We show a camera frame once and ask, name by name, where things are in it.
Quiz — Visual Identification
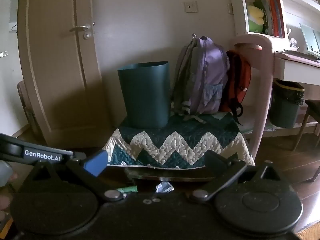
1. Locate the dark teal trash bin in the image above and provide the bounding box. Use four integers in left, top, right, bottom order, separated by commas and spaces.
118, 61, 170, 128

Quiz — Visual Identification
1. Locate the person's left hand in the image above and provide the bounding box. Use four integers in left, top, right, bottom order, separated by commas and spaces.
0, 172, 18, 222

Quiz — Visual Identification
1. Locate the green wrapper piece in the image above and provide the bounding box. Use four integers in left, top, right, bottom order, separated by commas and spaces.
117, 186, 138, 194

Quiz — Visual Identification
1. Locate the zigzag quilted blanket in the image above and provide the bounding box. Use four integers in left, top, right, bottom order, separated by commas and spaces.
103, 113, 254, 169

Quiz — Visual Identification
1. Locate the crumpled silver wrapper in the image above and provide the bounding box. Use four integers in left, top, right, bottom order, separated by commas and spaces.
156, 181, 174, 193

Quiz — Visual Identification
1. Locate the beige wooden door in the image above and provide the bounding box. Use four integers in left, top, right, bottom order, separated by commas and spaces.
17, 0, 112, 148

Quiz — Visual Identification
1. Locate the black bin with liner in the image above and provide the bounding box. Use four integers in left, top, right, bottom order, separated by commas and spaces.
269, 79, 305, 128

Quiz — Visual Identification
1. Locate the red black backpack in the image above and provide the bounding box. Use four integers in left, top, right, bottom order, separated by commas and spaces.
219, 50, 252, 125

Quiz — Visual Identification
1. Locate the purple grey backpack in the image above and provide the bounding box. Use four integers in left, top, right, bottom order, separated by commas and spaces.
170, 34, 229, 116

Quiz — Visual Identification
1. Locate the wooden stool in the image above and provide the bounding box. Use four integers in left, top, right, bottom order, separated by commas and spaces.
292, 99, 320, 183

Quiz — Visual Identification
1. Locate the pink wooden chair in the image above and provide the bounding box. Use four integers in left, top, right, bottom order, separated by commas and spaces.
231, 34, 274, 158

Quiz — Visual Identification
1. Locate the yellow green plush toy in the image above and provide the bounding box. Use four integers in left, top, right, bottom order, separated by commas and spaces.
247, 5, 265, 33

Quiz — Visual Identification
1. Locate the white desk with shelves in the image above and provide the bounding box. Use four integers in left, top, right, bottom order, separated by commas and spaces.
227, 0, 320, 138

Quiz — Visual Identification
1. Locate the row of red books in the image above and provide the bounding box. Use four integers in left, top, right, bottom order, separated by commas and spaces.
253, 0, 286, 38

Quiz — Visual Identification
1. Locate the silver door handle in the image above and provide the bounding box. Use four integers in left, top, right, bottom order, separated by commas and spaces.
69, 24, 92, 40

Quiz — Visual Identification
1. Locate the beige wall socket plate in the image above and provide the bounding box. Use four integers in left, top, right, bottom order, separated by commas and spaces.
183, 1, 199, 13

